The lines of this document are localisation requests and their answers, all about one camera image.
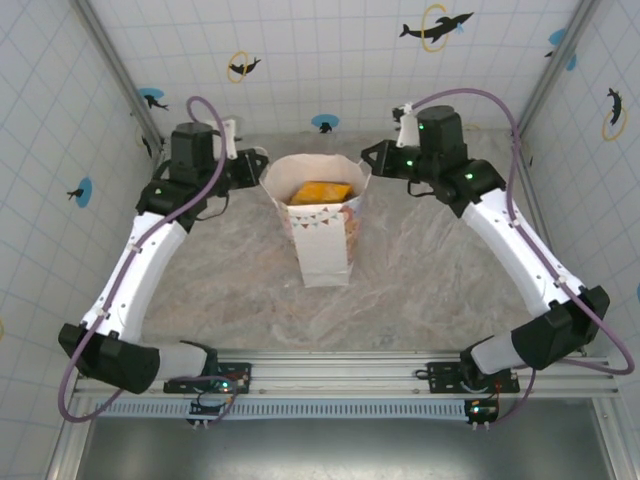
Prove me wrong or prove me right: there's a large orange snack packet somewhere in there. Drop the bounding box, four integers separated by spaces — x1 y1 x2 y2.
289 180 331 206

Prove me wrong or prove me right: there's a cartoon animal paper bag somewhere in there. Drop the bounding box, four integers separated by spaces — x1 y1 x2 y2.
258 152 372 289

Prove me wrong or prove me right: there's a dolphin blue circle sticker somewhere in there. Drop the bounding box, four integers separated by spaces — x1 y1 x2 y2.
310 113 340 135
66 177 95 209
138 87 170 112
544 27 579 72

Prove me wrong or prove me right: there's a grey metal panel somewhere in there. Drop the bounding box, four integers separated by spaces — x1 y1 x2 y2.
82 414 614 480

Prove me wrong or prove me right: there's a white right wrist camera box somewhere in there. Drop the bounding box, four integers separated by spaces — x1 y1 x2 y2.
391 103 419 149

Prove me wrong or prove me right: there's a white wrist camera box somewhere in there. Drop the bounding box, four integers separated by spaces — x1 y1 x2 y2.
218 117 242 161
391 103 419 149

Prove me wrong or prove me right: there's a thin black left gripper wire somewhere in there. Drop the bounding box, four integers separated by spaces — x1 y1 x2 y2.
197 189 232 222

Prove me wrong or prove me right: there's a thin black gripper wire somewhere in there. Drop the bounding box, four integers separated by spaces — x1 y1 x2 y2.
407 178 439 199
197 189 232 222

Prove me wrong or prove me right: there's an aluminium side rail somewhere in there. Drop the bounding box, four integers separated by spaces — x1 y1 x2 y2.
512 132 589 357
44 144 167 480

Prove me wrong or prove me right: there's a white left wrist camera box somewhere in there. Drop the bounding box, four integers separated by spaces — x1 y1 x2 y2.
218 117 242 161

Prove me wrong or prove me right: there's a thin black right gripper wire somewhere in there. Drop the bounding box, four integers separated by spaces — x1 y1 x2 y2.
407 178 439 199

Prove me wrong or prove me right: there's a small dolphin yellow ring sticker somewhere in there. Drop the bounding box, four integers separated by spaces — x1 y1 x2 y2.
601 87 629 143
134 124 154 159
227 49 262 84

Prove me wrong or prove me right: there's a large dolphin yellow ring sticker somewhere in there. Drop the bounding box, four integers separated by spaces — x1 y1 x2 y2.
398 3 475 54

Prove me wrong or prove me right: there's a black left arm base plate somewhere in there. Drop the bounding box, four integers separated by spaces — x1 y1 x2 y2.
163 360 254 396

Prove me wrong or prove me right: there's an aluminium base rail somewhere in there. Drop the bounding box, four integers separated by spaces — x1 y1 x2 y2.
73 348 617 400

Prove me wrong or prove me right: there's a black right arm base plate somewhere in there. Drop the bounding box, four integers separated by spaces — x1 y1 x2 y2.
427 360 521 395

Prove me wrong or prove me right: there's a white slotted cable duct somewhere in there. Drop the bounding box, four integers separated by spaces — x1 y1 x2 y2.
92 399 471 419

